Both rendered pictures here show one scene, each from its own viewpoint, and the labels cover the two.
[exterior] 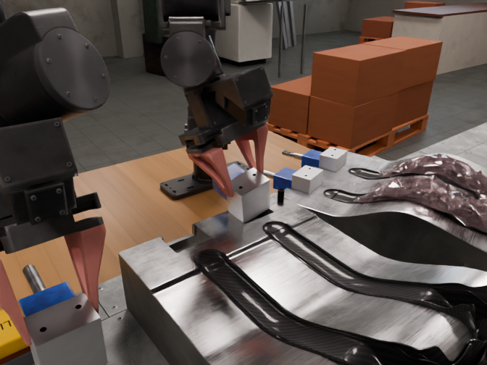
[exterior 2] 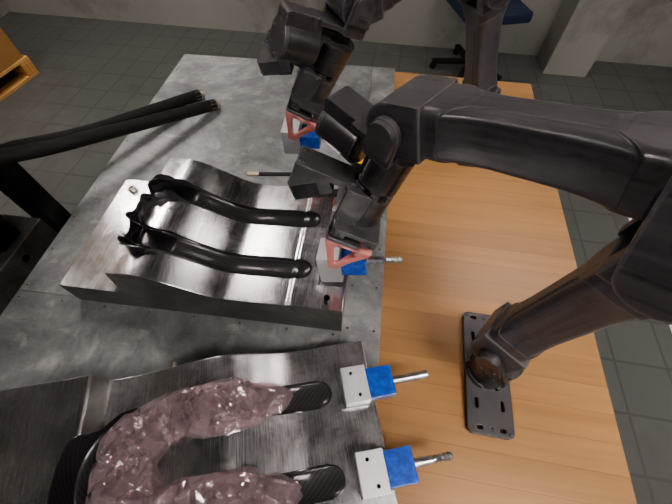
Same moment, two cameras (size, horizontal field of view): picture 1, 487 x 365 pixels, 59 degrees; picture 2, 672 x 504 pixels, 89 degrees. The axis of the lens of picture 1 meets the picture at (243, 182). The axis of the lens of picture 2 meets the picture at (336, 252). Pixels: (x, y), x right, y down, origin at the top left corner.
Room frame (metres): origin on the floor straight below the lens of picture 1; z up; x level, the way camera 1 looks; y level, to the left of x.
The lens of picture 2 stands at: (0.74, -0.21, 1.39)
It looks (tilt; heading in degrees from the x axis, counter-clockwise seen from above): 57 degrees down; 135
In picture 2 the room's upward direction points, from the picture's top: straight up
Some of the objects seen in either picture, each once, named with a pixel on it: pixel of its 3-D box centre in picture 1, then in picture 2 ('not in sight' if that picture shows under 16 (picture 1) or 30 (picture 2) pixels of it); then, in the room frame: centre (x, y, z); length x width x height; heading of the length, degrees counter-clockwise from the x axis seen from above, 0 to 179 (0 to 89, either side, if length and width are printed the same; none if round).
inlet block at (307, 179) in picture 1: (283, 179); (385, 381); (0.71, -0.07, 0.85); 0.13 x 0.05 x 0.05; 55
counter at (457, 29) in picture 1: (457, 35); not in sight; (6.11, -2.90, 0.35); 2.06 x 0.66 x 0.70; 125
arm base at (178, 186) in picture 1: (208, 164); (493, 364); (0.81, 0.07, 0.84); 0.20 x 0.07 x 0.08; 125
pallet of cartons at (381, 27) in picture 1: (401, 24); not in sight; (7.51, -2.61, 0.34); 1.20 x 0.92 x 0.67; 35
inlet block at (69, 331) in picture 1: (48, 307); (315, 136); (0.29, 0.18, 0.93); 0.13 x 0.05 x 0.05; 38
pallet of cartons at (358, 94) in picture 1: (352, 90); not in sight; (3.23, -0.83, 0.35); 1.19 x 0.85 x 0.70; 128
